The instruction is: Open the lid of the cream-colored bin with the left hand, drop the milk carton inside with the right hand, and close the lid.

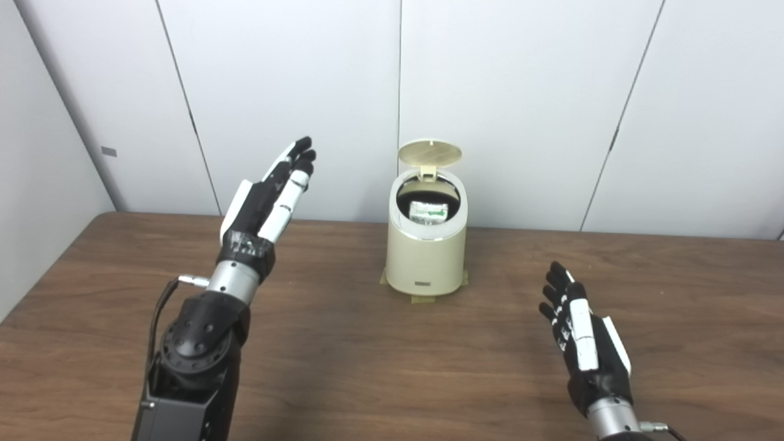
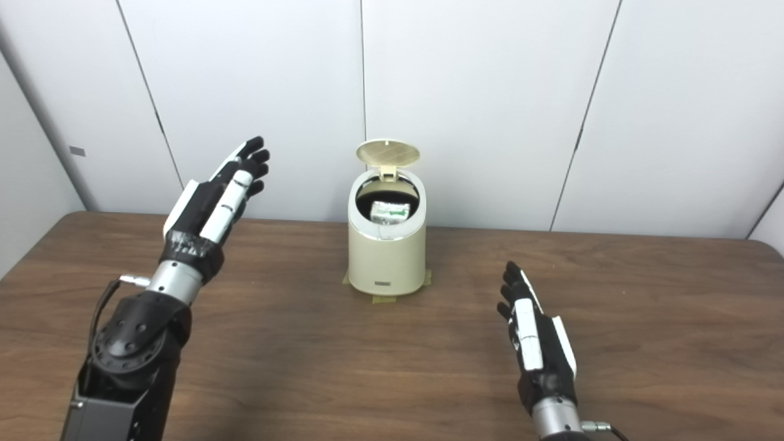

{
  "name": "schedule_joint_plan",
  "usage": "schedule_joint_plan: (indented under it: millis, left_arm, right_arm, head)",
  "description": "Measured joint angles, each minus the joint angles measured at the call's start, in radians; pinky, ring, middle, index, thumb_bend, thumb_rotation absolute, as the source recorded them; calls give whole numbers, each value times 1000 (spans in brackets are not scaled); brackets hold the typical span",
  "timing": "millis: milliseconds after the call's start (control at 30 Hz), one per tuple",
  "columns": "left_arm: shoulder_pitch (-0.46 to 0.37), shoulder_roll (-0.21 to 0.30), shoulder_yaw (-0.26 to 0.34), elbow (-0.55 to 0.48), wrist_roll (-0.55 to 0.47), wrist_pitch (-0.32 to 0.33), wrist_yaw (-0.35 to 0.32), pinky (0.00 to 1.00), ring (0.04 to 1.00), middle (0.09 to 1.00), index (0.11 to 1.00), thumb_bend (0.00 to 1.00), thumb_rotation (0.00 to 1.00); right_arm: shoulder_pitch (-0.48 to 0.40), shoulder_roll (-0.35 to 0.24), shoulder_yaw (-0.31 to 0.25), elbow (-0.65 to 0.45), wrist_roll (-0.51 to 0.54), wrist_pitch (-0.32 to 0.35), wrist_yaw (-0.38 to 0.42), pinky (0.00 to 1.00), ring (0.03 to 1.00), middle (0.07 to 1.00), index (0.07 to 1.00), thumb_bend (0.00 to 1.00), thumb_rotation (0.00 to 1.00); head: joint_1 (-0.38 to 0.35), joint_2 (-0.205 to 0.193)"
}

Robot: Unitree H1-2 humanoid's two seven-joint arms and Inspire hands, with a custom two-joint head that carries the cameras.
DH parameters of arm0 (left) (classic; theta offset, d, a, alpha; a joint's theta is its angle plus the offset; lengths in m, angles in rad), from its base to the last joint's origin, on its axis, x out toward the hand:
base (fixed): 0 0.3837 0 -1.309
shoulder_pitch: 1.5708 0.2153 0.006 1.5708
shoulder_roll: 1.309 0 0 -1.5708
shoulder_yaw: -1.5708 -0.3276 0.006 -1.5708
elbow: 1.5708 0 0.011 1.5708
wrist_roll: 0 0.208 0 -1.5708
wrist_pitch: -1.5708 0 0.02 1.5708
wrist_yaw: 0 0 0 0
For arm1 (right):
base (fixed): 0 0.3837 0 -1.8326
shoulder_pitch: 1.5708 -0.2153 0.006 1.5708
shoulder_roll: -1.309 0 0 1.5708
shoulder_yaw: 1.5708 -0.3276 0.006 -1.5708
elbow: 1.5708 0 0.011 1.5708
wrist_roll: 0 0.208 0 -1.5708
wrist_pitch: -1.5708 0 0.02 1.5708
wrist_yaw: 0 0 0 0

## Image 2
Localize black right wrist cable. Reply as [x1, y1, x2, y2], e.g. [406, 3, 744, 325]
[581, 420, 630, 441]

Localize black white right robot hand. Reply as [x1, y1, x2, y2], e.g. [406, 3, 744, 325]
[497, 261, 578, 416]

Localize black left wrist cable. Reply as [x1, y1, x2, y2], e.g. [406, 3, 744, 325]
[81, 275, 151, 393]

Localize white green milk carton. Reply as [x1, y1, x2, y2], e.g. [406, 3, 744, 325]
[370, 200, 410, 224]

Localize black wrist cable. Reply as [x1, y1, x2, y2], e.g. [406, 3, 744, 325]
[81, 275, 151, 393]
[581, 420, 630, 441]

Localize round cream bin lid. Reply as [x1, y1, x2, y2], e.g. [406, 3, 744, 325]
[356, 139, 421, 183]

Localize cream-colored bin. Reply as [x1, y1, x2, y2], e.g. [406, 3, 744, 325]
[348, 167, 428, 296]

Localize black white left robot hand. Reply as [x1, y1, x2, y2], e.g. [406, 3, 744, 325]
[160, 136, 271, 284]

